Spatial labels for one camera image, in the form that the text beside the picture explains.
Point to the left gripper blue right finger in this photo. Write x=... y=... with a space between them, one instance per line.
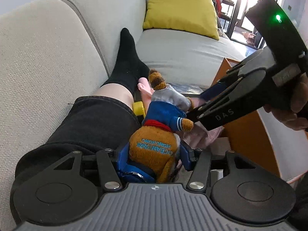
x=197 y=161

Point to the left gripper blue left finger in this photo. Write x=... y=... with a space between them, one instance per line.
x=116 y=169

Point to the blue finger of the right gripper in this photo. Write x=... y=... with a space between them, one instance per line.
x=213 y=91

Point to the pink mini backpack pouch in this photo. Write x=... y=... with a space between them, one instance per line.
x=199 y=137

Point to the brown plush toy blue shirt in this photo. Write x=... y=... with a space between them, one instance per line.
x=156 y=145

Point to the orange white cardboard box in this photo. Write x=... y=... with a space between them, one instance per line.
x=262 y=139

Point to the person's right hand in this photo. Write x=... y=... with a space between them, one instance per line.
x=289 y=117

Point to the person's left leg black sock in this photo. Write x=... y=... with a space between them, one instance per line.
x=94 y=123

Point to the yellow tape measure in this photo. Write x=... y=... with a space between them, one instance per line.
x=139 y=110

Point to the black metal shelf rack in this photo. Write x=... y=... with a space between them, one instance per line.
x=224 y=10

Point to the yellow cushion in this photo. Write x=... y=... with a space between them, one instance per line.
x=194 y=16

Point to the beige fabric sofa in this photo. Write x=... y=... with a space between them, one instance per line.
x=54 y=51

